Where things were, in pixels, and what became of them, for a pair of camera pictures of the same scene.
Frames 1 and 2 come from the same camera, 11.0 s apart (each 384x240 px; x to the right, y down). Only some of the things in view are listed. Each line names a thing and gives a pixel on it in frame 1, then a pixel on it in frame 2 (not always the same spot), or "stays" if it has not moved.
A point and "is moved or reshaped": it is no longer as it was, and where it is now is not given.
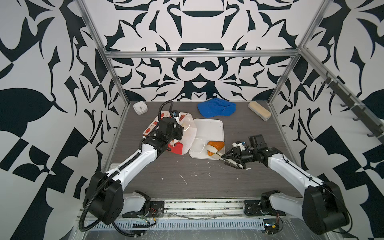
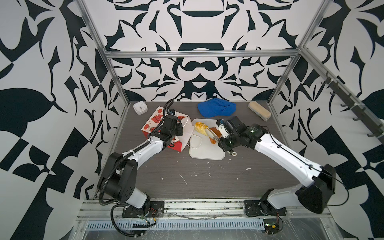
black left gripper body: (176, 134) stays
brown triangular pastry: (218, 145) -> (217, 132)
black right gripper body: (249, 156) -> (230, 141)
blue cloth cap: (216, 107) stays
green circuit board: (270, 226) stays
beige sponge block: (259, 111) stays
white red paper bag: (179, 146) is moved or reshaped
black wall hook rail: (376, 128) stays
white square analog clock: (140, 108) stays
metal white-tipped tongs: (212, 149) -> (213, 134)
